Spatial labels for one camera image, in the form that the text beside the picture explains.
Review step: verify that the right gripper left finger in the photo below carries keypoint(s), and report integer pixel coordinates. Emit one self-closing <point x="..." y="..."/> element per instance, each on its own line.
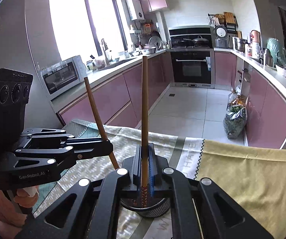
<point x="133" y="165"/>

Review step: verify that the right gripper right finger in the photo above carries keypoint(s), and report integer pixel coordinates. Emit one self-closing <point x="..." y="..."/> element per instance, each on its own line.
<point x="156" y="164"/>

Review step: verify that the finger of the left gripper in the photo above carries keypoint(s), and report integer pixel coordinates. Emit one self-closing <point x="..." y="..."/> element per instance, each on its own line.
<point x="91" y="149"/>
<point x="83" y="138"/>

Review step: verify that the chopstick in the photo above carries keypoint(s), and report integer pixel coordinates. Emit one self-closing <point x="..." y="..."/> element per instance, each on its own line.
<point x="144" y="132"/>
<point x="99" y="121"/>

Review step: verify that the kitchen faucet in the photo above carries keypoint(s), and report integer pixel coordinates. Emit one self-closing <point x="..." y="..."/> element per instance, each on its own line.
<point x="104" y="48"/>

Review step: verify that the left hand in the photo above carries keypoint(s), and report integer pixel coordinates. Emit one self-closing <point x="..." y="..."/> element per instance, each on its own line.
<point x="26" y="198"/>

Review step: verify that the black mesh utensil holder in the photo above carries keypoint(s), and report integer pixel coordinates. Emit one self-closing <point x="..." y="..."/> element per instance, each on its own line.
<point x="153" y="210"/>

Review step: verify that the white microwave oven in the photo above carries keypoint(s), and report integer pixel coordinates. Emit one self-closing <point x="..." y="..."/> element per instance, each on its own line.
<point x="62" y="76"/>

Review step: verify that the bag of green vegetables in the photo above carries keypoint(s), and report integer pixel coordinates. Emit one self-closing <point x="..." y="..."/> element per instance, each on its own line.
<point x="235" y="120"/>

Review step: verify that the black built-in oven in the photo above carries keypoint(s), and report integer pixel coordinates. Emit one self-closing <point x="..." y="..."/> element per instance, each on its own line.
<point x="193" y="67"/>

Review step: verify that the patterned tablecloth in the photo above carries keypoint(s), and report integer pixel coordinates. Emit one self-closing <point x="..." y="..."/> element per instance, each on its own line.
<point x="254" y="177"/>

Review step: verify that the black wok with lid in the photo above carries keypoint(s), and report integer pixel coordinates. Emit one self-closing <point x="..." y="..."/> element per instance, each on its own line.
<point x="199" y="41"/>

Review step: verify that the black range hood stove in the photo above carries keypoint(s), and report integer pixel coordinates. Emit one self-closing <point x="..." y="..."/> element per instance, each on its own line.
<point x="181" y="37"/>

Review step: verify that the white water heater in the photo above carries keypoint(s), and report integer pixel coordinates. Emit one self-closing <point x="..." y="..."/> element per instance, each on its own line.
<point x="135" y="10"/>

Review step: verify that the steel stock pot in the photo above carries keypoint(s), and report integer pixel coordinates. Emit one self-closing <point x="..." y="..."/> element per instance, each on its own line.
<point x="239" y="44"/>

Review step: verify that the white rice cooker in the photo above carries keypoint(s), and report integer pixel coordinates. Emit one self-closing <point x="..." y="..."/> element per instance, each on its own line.
<point x="221" y="37"/>

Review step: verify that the pink thermos kettle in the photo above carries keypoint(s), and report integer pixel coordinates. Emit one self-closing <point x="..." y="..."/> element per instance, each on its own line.
<point x="255" y="43"/>

